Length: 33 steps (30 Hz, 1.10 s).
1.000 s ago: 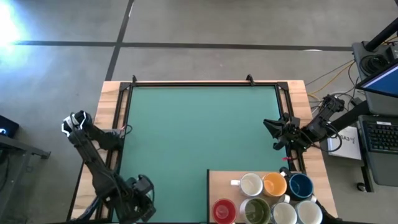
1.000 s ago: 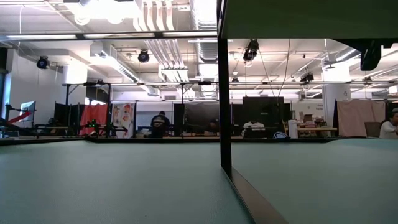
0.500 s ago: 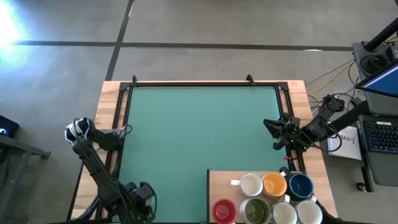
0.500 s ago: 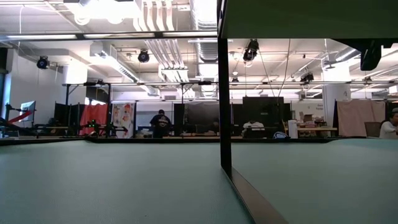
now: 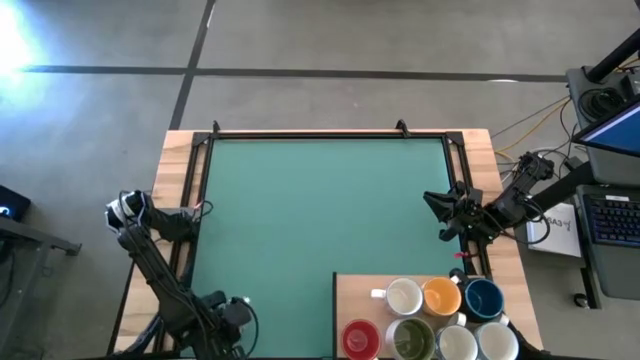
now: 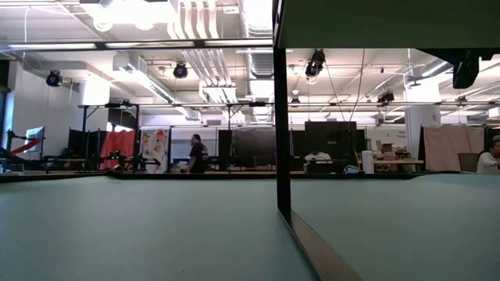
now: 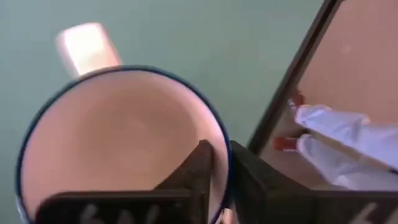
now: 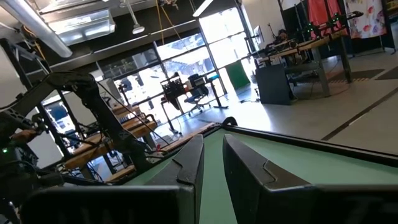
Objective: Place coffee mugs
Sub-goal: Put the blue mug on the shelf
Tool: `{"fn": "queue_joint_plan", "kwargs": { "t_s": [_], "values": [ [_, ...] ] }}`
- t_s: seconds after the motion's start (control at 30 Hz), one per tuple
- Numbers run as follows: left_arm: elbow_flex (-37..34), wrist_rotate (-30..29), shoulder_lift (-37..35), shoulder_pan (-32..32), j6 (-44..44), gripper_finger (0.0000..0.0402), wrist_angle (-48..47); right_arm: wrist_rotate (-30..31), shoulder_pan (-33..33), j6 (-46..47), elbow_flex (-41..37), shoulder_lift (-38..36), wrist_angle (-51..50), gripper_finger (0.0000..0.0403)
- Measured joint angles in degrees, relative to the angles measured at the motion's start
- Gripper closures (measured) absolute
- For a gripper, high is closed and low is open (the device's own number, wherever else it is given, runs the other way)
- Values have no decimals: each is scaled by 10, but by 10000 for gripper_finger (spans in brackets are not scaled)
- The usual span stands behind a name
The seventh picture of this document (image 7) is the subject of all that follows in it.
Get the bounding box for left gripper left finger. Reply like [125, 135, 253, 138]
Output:
[35, 140, 214, 224]

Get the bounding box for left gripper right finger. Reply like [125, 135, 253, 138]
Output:
[230, 141, 398, 224]

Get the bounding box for white mug dark blue rim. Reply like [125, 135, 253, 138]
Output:
[15, 22, 233, 224]

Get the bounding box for white red-tipped strip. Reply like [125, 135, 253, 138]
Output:
[273, 136, 398, 191]
[289, 91, 398, 170]

